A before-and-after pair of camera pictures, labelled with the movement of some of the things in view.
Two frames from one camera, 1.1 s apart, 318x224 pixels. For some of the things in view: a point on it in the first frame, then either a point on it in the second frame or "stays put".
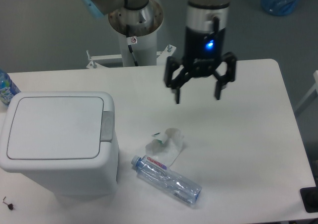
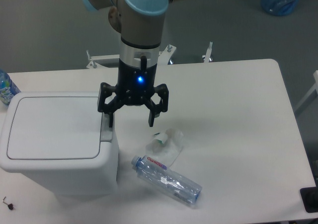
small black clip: (10, 205) stays put
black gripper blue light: (202, 54) to (135, 86)
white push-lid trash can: (65, 140) stays put
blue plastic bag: (280, 0) stays put
